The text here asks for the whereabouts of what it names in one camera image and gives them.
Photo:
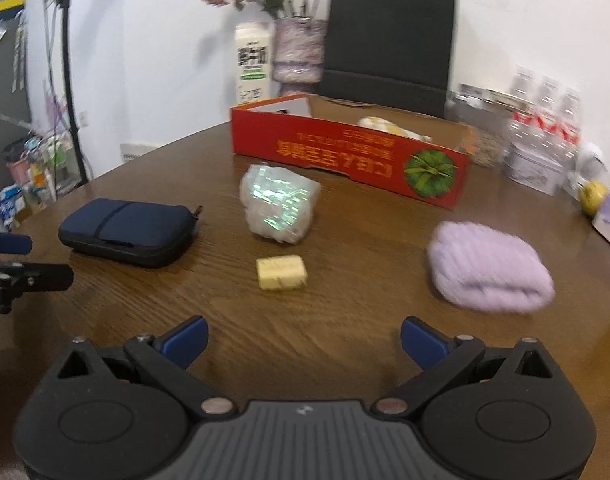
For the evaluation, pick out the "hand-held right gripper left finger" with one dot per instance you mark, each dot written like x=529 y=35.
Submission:
x=186 y=341

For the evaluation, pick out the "white milk carton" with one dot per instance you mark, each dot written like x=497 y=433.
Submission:
x=252 y=65

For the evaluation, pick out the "purple speckled vase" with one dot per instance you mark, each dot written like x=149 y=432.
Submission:
x=299 y=50

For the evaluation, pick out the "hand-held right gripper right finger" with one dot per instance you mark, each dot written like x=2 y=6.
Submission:
x=424 y=341

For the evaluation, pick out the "small white fan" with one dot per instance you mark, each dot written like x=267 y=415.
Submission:
x=591 y=165

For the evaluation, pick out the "clear water bottle red label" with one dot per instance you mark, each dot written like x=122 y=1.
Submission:
x=570 y=120
x=523 y=100
x=547 y=110

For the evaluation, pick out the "white tin box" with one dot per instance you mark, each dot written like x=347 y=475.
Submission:
x=532 y=170

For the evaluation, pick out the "red cardboard box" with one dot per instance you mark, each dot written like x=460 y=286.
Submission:
x=325 y=146

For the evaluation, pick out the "yellow and white plush toy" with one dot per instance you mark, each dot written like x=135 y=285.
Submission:
x=385 y=126

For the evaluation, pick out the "black paper bag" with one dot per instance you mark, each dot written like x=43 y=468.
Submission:
x=390 y=40

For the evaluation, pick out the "black board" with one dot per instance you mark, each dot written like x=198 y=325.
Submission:
x=5 y=85

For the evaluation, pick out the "yellow sponge block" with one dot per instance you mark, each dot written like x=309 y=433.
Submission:
x=281 y=272

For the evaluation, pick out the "black lamp stand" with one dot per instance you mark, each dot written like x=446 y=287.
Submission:
x=74 y=85

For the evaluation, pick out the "white wall outlet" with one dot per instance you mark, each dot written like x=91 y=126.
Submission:
x=137 y=152

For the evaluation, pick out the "navy zip pouch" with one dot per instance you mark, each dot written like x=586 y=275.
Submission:
x=125 y=230

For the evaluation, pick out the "iridescent plastic bag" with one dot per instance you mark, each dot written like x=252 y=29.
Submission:
x=280 y=205

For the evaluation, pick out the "purple fluffy towel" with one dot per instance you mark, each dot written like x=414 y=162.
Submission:
x=485 y=270

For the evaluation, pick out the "clear container with seeds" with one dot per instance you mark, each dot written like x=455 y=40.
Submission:
x=485 y=151

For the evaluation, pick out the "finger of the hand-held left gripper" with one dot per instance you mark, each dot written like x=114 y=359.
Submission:
x=45 y=277
x=7 y=243

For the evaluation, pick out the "yellow fruit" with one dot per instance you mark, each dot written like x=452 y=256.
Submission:
x=595 y=197

